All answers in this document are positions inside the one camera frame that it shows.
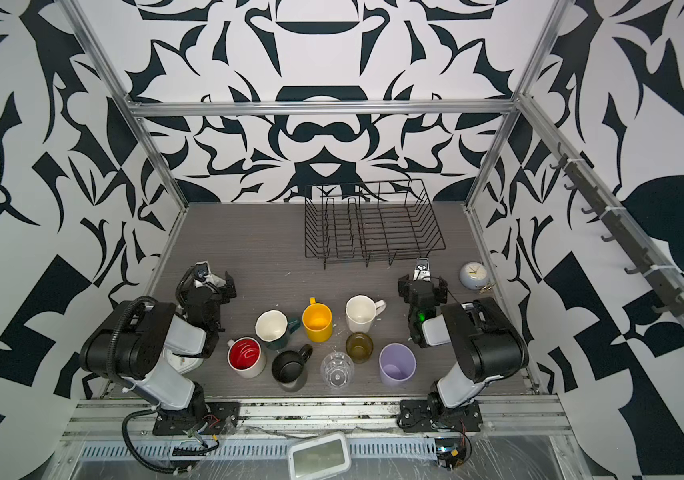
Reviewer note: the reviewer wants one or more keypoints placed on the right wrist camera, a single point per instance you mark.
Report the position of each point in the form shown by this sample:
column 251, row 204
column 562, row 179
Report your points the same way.
column 421, row 270

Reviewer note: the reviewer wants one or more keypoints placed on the clear glass cup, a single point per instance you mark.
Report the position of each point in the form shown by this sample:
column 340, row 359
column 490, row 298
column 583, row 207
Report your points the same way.
column 337, row 370

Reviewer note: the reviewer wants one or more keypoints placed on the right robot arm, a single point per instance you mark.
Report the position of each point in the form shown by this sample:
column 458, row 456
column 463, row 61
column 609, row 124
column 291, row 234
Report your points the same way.
column 486, row 345

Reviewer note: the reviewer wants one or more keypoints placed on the olive glass cup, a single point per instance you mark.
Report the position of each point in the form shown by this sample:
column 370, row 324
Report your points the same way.
column 359, row 347

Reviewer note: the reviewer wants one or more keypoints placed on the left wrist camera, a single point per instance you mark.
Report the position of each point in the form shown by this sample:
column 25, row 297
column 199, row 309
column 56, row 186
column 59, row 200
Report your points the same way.
column 202, row 275

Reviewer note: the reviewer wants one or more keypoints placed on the round grey alarm clock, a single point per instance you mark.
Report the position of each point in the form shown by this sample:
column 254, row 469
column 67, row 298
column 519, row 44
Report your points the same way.
column 474, row 276

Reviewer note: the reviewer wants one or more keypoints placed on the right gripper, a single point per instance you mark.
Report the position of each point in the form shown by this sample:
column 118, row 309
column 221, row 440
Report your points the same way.
column 422, row 288

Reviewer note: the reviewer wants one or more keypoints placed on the lilac plastic cup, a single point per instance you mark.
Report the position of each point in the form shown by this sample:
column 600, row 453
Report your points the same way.
column 397, row 364

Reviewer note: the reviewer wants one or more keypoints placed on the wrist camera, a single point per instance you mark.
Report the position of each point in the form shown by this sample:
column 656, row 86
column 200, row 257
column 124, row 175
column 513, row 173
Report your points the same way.
column 202, row 275
column 421, row 270

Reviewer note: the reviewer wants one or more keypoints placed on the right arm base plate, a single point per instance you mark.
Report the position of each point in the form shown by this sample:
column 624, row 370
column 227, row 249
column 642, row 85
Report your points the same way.
column 425, row 416

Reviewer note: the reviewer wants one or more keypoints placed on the black mug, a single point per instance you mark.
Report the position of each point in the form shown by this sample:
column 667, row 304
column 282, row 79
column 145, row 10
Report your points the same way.
column 289, row 369

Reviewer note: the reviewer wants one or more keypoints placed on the cream white mug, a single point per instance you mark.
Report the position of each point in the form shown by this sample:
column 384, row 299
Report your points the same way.
column 361, row 311

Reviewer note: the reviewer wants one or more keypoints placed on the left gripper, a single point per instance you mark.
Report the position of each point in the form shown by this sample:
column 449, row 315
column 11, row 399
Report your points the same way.
column 209, row 287

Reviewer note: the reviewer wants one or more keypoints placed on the yellow mug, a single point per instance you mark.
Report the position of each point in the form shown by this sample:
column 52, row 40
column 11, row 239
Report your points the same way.
column 317, row 320

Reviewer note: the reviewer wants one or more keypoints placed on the dark green mug white inside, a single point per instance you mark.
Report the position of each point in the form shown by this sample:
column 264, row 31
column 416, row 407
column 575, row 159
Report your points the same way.
column 274, row 329

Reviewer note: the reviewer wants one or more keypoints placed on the black wire dish rack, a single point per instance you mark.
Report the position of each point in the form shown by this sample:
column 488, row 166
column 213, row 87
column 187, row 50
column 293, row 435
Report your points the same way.
column 370, row 221

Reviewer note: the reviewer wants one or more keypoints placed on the white mug red inside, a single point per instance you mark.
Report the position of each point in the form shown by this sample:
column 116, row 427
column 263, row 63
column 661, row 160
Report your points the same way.
column 245, row 357

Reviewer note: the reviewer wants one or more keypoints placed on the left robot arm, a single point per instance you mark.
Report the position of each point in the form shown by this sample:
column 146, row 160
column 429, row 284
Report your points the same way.
column 133, row 345

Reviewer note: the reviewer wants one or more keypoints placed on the small circuit board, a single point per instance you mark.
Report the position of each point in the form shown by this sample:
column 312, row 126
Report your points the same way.
column 451, row 453

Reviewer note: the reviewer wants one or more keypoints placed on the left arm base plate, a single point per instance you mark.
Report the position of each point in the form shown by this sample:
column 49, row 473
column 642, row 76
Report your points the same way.
column 213, row 419

